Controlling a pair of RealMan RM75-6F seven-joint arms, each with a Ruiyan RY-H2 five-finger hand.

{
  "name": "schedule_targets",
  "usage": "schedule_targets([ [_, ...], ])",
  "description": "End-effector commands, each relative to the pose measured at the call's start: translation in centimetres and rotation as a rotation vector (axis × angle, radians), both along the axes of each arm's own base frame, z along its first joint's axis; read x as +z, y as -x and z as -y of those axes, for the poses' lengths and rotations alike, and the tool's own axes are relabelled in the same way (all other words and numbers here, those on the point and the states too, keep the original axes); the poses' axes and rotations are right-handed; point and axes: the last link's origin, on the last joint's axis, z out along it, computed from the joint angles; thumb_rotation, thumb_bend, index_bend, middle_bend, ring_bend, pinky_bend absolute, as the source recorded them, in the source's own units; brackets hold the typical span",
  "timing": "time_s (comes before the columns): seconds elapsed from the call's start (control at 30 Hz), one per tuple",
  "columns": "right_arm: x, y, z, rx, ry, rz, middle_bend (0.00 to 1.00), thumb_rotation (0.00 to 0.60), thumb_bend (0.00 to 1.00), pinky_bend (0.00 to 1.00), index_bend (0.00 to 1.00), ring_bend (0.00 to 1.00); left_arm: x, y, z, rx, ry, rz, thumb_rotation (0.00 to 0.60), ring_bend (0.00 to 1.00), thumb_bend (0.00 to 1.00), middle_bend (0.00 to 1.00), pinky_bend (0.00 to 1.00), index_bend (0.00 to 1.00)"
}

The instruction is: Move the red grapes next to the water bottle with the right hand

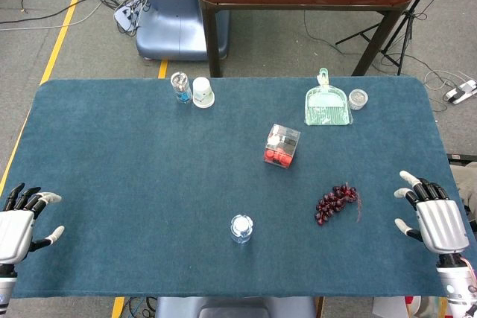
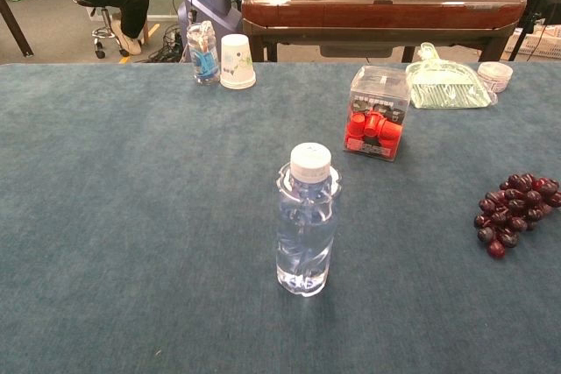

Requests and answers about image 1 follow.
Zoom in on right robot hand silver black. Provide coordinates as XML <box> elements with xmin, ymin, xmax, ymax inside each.
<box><xmin>394</xmin><ymin>171</ymin><xmax>471</xmax><ymax>267</ymax></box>

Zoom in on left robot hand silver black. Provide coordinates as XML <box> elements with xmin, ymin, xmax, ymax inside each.
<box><xmin>0</xmin><ymin>182</ymin><xmax>65</xmax><ymax>265</ymax></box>

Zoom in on bunch of dark grapes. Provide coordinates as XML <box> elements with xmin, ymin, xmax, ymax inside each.
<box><xmin>315</xmin><ymin>182</ymin><xmax>363</xmax><ymax>226</ymax></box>

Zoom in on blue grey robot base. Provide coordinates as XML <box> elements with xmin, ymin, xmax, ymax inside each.
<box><xmin>135</xmin><ymin>0</ymin><xmax>230</xmax><ymax>62</ymax></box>

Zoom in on clear box red black items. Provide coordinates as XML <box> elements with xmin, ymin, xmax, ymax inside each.
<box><xmin>263</xmin><ymin>123</ymin><xmax>302</xmax><ymax>168</ymax></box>

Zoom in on clear water bottle white cap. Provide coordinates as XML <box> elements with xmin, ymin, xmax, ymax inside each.
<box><xmin>230</xmin><ymin>214</ymin><xmax>255</xmax><ymax>246</ymax></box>

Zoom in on white power strip grey plug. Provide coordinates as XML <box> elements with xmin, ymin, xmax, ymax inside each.
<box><xmin>442</xmin><ymin>78</ymin><xmax>477</xmax><ymax>106</ymax></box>

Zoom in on blue table cloth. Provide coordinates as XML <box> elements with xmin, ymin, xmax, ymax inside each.
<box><xmin>0</xmin><ymin>75</ymin><xmax>471</xmax><ymax>299</ymax></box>

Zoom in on mint green dustpan brush set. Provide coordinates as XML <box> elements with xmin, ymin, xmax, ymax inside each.
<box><xmin>304</xmin><ymin>67</ymin><xmax>354</xmax><ymax>127</ymax></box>

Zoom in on black tripod stand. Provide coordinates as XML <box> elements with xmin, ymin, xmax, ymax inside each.
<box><xmin>335</xmin><ymin>0</ymin><xmax>449</xmax><ymax>77</ymax></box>

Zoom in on clear jar blue label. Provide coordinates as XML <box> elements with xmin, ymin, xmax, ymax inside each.
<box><xmin>170</xmin><ymin>71</ymin><xmax>194</xmax><ymax>105</ymax></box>

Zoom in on own robot grey blue torso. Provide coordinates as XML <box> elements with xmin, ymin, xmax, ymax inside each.
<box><xmin>154</xmin><ymin>296</ymin><xmax>318</xmax><ymax>318</ymax></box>

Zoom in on white paper cup upside down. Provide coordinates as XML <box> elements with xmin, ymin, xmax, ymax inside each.
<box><xmin>192</xmin><ymin>77</ymin><xmax>216</xmax><ymax>109</ymax></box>

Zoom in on white power strip with plugs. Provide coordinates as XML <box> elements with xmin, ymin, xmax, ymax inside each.
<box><xmin>113</xmin><ymin>0</ymin><xmax>151</xmax><ymax>33</ymax></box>

